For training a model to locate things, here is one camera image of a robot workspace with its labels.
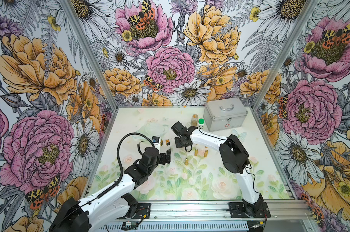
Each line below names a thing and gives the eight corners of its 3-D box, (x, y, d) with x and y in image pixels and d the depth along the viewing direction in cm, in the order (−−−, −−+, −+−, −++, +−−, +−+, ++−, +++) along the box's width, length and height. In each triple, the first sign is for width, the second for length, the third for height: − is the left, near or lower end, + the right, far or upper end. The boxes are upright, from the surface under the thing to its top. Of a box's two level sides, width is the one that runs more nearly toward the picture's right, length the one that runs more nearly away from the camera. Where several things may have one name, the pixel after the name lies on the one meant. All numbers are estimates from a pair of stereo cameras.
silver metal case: (209, 134, 108) (214, 118, 95) (202, 117, 118) (204, 101, 105) (241, 127, 112) (249, 112, 99) (231, 112, 122) (237, 96, 109)
